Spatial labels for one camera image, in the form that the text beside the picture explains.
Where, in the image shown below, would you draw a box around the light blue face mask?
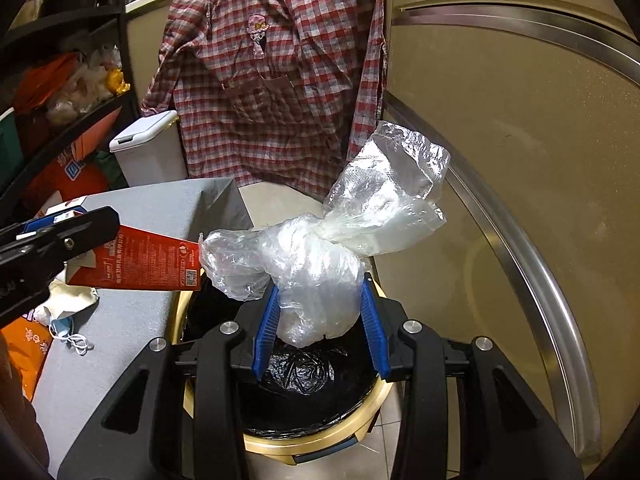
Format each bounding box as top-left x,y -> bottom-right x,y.
49,316 -> 94,356

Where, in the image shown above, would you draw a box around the clear plastic bag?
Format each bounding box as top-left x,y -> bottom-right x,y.
198,122 -> 450,348

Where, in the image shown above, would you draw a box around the orange snack bag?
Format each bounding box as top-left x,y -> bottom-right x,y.
1,316 -> 53,401

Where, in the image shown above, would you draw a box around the red medicine box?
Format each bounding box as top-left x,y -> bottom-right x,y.
63,226 -> 202,292

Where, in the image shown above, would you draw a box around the yellow lined paper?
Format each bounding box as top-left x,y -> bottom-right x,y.
34,280 -> 99,326

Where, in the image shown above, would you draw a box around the yellow trash bin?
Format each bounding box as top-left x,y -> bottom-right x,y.
164,278 -> 396,467

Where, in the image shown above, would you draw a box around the person's left hand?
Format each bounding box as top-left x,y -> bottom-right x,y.
0,337 -> 50,468

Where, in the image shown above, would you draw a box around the red bag under shelf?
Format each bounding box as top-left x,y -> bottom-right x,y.
23,107 -> 122,208

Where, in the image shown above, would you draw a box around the black bin liner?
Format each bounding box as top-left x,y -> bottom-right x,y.
236,321 -> 378,440

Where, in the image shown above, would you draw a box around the teal storage box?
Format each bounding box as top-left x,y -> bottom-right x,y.
0,107 -> 23,185

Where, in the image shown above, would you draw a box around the white lidded bin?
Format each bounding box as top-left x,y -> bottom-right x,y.
110,110 -> 188,186

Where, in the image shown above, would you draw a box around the orange bag on shelf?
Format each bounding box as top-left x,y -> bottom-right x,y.
12,53 -> 78,115

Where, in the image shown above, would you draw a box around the white plastic bags on shelf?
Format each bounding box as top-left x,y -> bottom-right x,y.
46,44 -> 122,127

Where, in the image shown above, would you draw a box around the black shelving rack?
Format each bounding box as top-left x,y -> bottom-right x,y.
1,0 -> 139,223

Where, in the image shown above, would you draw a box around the red plaid shirt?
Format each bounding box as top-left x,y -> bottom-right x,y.
141,0 -> 386,200

